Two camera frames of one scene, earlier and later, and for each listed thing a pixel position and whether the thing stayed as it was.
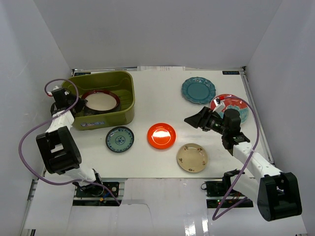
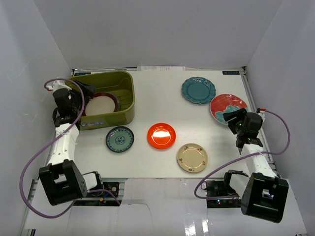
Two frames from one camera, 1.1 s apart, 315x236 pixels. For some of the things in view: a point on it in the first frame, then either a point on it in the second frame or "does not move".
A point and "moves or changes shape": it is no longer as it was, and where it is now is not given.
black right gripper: (202, 119) to (239, 114)
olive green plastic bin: (121, 82) does not move
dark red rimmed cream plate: (101, 100) moves or changes shape
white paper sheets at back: (160, 68) does not move
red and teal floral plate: (234, 102) does not move
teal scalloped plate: (199, 90) does not move
